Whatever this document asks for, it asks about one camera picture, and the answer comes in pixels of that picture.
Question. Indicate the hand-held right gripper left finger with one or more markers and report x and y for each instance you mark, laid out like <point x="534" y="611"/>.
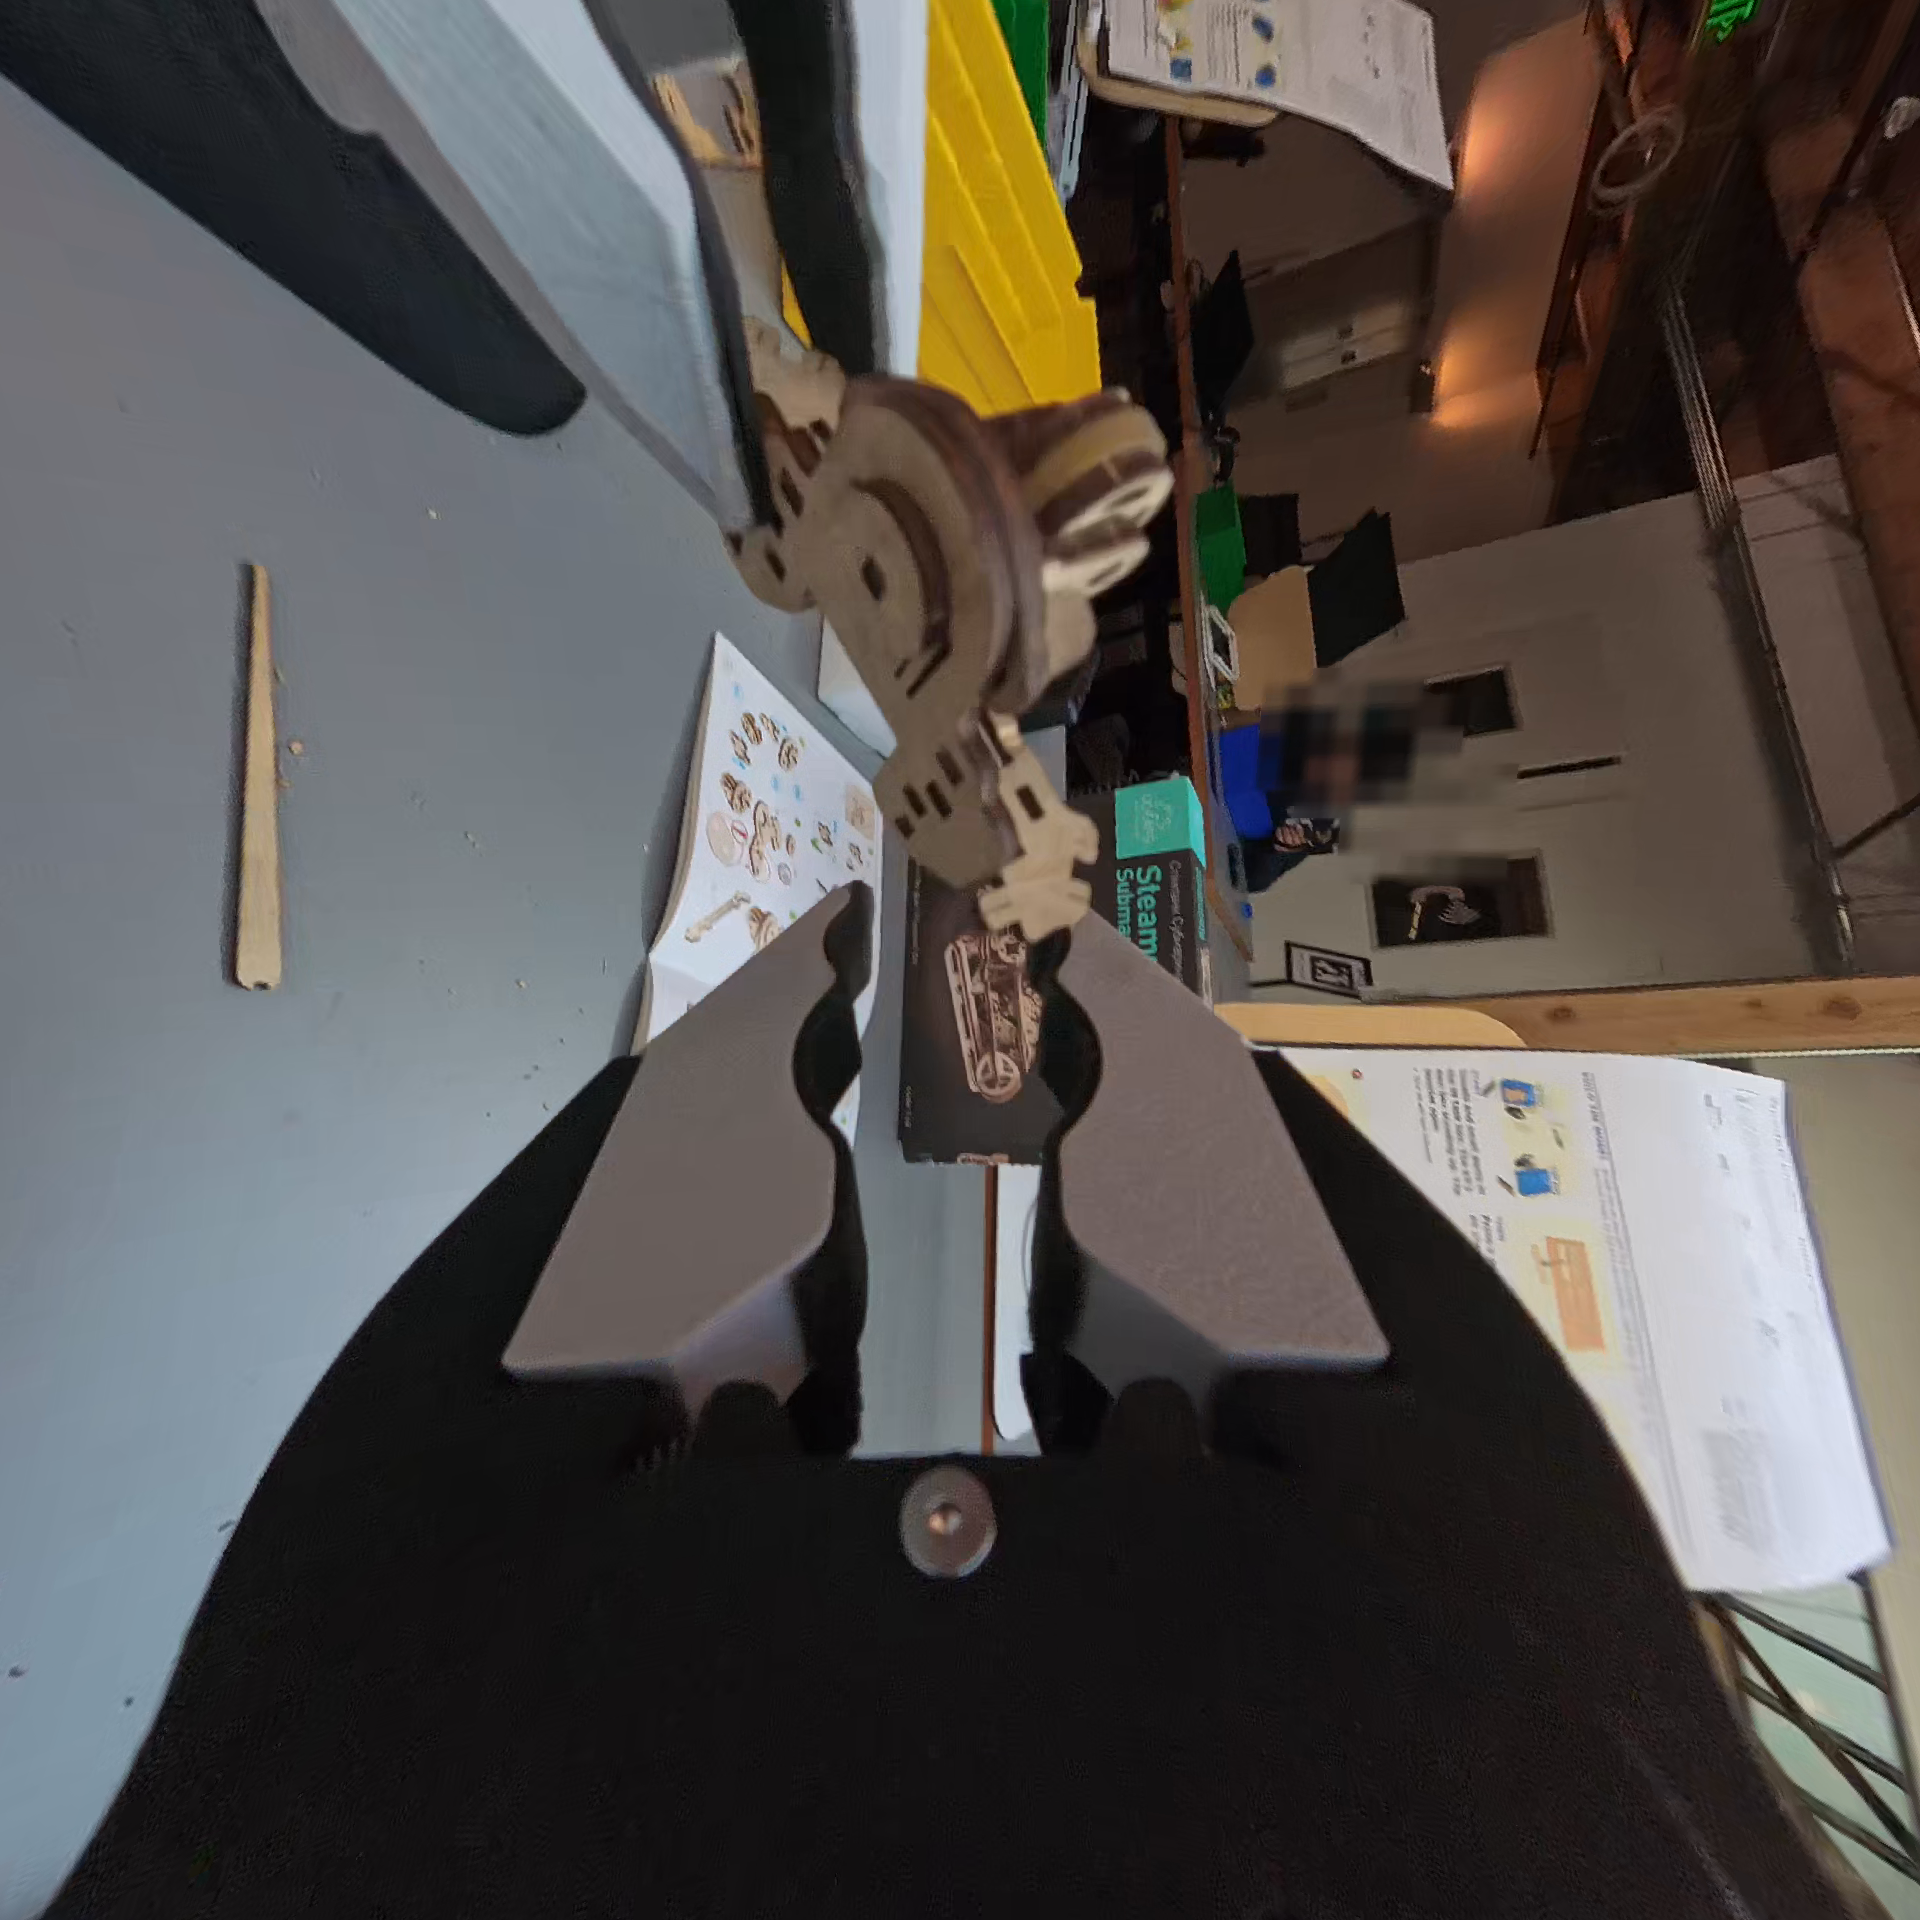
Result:
<point x="690" y="1200"/>

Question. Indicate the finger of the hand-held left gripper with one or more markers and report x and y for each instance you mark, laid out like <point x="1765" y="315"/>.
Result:
<point x="524" y="181"/>
<point x="863" y="150"/>

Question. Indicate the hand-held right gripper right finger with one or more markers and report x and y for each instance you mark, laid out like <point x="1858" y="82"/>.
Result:
<point x="1201" y="1200"/>

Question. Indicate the wooden model assembly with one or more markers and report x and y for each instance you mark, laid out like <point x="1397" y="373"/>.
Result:
<point x="900" y="510"/>

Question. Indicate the black model kit box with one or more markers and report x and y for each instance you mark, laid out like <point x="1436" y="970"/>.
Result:
<point x="1155" y="900"/>

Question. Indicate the yellow plastic bin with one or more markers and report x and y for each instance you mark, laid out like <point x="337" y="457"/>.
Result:
<point x="1004" y="224"/>

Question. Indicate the green plastic bin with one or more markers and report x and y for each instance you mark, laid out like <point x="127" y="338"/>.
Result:
<point x="1022" y="60"/>

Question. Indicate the wooden sheet stand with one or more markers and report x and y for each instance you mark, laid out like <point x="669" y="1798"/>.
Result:
<point x="1381" y="1029"/>

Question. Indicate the black padded wrist rest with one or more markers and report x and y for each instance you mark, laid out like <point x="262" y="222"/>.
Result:
<point x="225" y="181"/>

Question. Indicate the illustrated assembly booklet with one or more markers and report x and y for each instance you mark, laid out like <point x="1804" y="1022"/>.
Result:
<point x="751" y="810"/>

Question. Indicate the printed instruction sheet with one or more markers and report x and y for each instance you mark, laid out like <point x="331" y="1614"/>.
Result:
<point x="1651" y="1274"/>
<point x="1291" y="60"/>

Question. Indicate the thin wooden stick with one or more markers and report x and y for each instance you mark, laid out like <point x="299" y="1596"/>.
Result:
<point x="261" y="840"/>

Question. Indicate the black metal frame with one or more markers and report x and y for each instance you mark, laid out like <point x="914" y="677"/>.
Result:
<point x="1814" y="1725"/>

